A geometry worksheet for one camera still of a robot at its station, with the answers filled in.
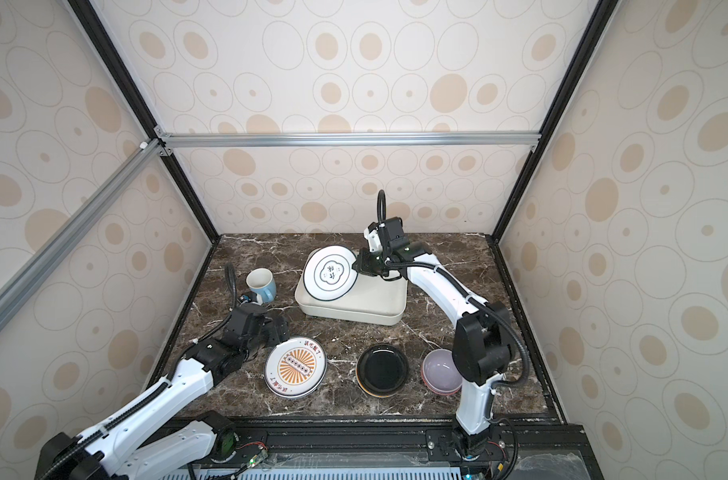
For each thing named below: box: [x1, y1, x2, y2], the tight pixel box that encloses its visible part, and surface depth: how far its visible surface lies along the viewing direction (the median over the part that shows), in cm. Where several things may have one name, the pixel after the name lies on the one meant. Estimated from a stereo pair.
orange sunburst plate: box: [264, 337, 328, 398], surface depth 87 cm
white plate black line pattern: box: [303, 245, 358, 301], surface depth 89 cm
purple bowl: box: [421, 348, 464, 396], surface depth 83 cm
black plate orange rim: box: [356, 344, 409, 398], surface depth 85 cm
